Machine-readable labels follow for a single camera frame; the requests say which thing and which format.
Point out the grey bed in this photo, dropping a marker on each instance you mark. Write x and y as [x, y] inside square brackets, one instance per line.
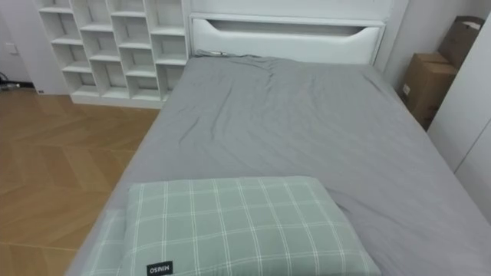
[291, 126]

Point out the white cabinet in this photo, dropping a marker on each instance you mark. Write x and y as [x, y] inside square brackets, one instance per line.
[468, 126]

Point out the white cube shelf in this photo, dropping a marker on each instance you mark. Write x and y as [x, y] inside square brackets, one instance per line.
[115, 50]

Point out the green checked pillow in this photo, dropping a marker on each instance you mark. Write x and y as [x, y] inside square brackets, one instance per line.
[245, 226]

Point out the brown cardboard box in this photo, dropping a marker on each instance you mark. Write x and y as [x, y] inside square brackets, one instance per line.
[460, 40]
[426, 88]

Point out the white wall socket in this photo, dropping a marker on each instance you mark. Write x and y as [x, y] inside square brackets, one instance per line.
[11, 48]

